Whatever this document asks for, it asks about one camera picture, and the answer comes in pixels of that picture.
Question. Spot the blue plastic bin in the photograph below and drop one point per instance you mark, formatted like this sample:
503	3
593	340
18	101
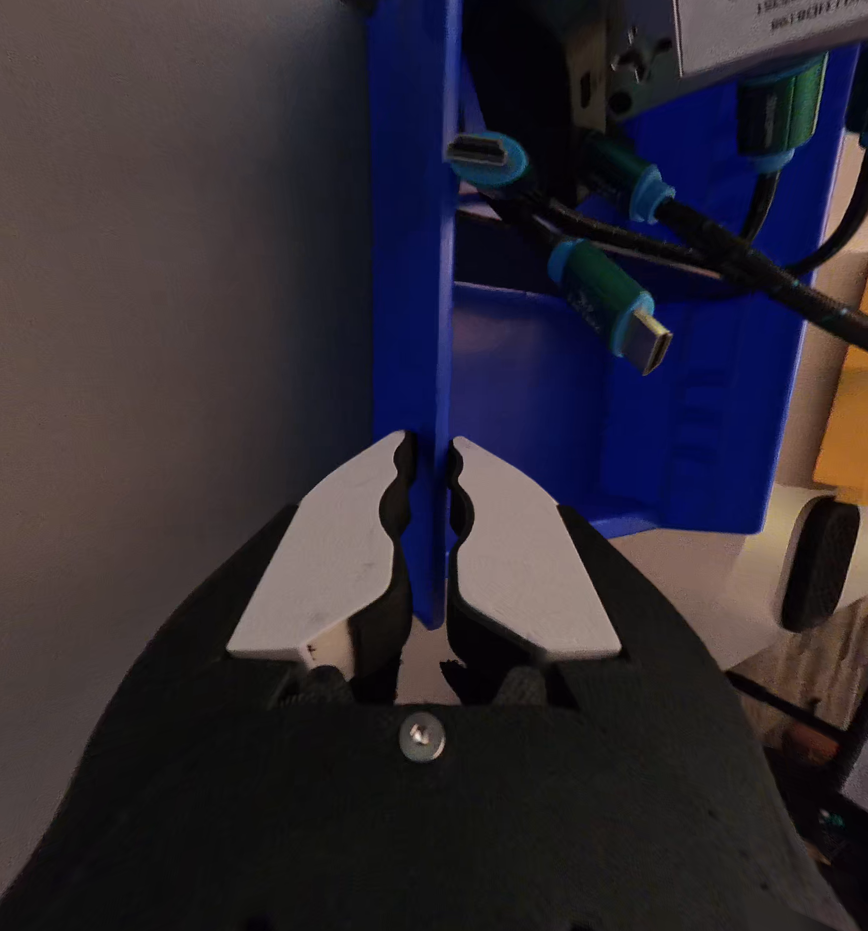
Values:
536	407

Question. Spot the yellow plastic bin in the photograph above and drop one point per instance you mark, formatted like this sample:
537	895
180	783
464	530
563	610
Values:
863	407

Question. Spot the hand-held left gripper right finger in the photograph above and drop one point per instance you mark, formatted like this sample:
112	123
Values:
528	567

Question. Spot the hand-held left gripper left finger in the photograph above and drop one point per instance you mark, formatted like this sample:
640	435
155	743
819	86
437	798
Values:
325	567

